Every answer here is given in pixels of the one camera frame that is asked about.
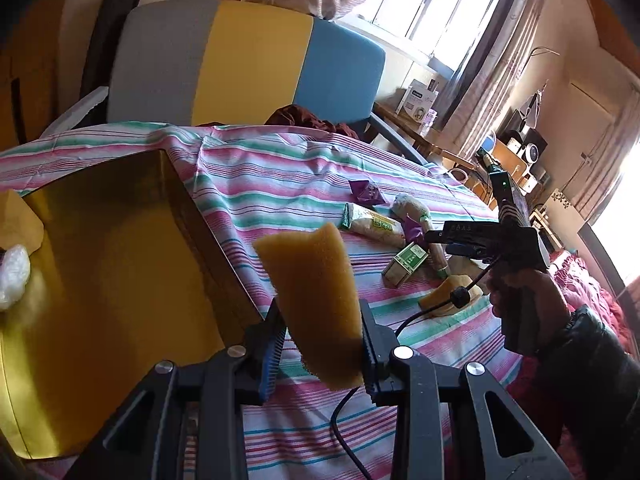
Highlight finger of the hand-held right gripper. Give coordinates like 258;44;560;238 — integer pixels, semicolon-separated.
445;244;496;263
424;220;501;247

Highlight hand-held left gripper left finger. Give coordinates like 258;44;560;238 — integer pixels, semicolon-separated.
62;300;288;480

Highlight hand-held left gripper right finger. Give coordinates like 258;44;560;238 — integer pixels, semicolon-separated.
357;299;576;480

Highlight purple snack packet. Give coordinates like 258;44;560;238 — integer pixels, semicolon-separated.
402;212;431;251
348;178;390;207

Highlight green white snack packet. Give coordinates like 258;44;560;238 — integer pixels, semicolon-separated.
381;241;432;288

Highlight pale rice cake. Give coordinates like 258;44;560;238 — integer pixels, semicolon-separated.
391;194;433;228

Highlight yellow sponge block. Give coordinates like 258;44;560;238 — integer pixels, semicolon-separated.
251;222;365;391
0;189;45;256

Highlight gold metal tray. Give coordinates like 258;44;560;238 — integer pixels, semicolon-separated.
0;149;266;461

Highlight person's right forearm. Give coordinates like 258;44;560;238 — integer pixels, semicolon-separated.
520;305;640;480

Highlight person's right hand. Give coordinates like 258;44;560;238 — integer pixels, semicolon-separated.
486;270;573;351

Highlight pale yellow sponge wedge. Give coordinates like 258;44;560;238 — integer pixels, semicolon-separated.
417;274;485;311

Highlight red bedding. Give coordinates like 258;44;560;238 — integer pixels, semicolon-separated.
550;252;640;341

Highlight wooden desk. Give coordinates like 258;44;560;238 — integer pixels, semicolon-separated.
372;102;496;196

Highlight black speaker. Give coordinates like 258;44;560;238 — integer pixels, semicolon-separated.
500;127;548;163

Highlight white carton box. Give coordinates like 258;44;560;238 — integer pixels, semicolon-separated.
395;79;441;123

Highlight pink green striped tablecloth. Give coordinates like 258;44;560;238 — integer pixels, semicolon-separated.
0;121;531;480

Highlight dark red cloth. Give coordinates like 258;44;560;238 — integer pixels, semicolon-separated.
264;104;361;141

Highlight window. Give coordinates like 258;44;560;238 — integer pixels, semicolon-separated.
350;0;516;71

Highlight white plastic wrapped item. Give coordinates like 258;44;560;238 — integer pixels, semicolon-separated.
0;244;32;311

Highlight grey yellow blue chair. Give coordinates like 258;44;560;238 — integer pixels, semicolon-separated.
107;0;431;166

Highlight black rolled mat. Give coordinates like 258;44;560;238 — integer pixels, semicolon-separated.
79;0;143;101

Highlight orange wooden wardrobe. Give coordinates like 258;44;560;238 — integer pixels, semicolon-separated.
0;0;76;153

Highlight black cable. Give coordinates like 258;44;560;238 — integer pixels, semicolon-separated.
330;257;501;480

